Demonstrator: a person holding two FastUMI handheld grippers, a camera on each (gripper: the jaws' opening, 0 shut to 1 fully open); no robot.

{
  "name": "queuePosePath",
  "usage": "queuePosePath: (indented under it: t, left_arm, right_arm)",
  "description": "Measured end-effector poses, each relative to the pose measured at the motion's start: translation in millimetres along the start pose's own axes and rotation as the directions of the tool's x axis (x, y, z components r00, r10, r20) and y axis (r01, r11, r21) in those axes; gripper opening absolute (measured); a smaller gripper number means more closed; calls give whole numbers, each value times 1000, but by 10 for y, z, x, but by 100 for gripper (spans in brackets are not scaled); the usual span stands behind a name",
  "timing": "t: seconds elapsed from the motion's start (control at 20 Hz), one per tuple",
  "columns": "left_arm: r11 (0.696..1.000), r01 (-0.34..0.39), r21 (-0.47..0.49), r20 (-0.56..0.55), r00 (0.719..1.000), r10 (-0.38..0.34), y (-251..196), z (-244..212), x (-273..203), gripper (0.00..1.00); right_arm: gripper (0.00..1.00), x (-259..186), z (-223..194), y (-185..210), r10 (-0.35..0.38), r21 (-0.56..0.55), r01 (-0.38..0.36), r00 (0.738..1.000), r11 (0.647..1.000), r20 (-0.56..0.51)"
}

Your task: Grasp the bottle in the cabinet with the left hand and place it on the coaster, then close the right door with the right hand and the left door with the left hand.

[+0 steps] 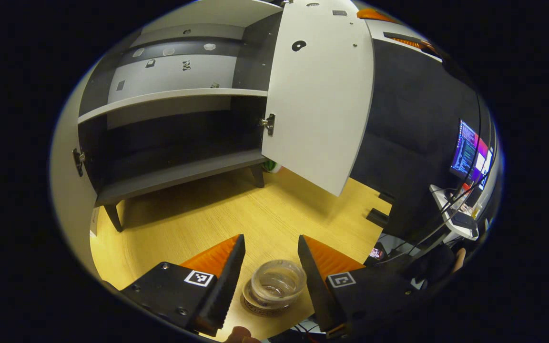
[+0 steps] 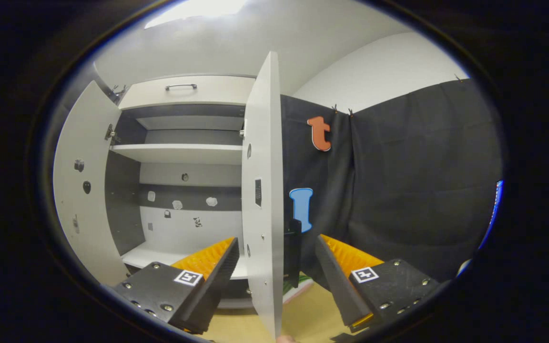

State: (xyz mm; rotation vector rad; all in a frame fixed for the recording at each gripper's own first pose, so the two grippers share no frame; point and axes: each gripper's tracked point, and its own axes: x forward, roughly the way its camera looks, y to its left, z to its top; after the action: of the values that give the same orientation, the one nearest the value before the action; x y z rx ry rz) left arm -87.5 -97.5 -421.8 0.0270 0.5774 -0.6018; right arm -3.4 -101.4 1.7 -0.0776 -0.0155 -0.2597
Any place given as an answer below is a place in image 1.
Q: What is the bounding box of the computer monitor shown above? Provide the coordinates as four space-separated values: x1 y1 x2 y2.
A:
449 119 495 192

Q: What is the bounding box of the black backdrop cloth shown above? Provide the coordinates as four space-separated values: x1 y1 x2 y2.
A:
350 29 484 249

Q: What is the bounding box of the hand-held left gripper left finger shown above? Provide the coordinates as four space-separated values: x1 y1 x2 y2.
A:
120 233 246 337

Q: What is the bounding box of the clear plastic bottle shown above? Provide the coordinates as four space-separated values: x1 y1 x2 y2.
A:
251 260 307 305

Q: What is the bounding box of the white cabinet door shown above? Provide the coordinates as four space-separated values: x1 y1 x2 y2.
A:
50 67 100 282
261 0 375 197

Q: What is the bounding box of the metal door hinge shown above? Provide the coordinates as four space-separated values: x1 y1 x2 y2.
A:
71 148 87 178
259 113 276 137

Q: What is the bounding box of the white and grey cabinet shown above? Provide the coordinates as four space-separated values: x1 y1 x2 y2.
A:
77 0 285 234

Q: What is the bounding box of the white side table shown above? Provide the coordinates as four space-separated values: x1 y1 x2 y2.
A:
429 184 480 242

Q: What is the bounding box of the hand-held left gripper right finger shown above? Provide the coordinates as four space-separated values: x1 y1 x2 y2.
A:
297 234 420 340

